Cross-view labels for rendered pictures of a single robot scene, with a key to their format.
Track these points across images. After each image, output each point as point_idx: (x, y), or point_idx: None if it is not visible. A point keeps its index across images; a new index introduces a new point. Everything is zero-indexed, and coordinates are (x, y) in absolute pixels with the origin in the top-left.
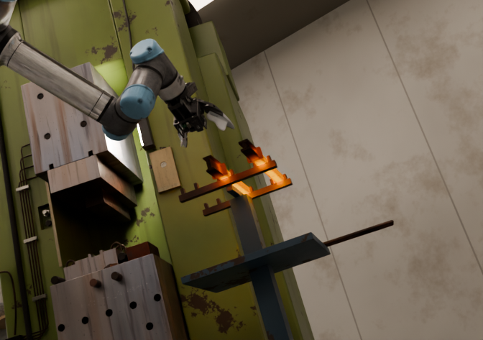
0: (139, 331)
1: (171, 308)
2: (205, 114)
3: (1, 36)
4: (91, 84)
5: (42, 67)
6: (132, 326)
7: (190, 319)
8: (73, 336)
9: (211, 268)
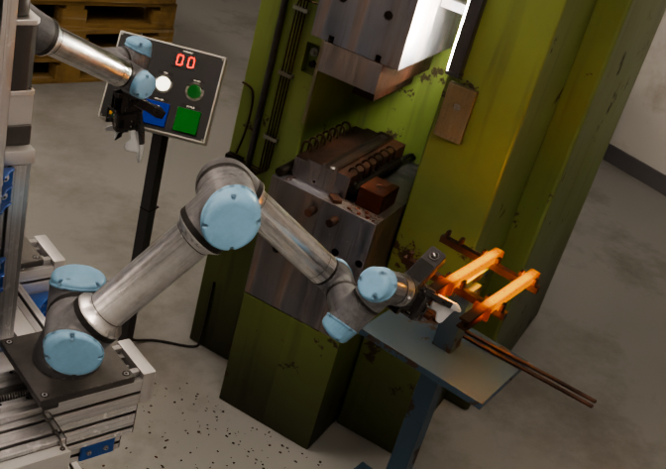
0: None
1: (372, 266)
2: (558, 51)
3: None
4: (316, 259)
5: (271, 238)
6: None
7: (391, 266)
8: None
9: (388, 346)
